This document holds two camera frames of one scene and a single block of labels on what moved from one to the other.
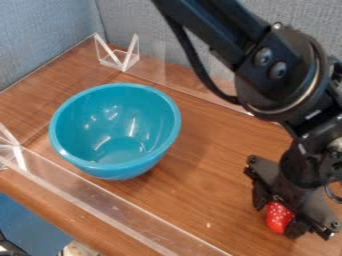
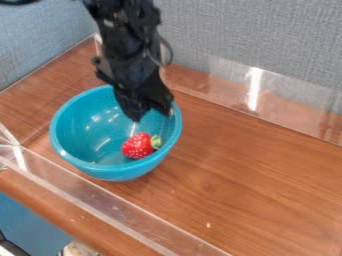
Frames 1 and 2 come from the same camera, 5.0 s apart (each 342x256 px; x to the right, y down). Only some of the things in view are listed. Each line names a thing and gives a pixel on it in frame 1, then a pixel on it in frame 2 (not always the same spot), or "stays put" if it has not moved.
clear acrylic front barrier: (99, 202) stays put
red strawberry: (279, 215) to (140, 145)
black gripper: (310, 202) to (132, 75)
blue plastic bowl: (114, 128) stays put
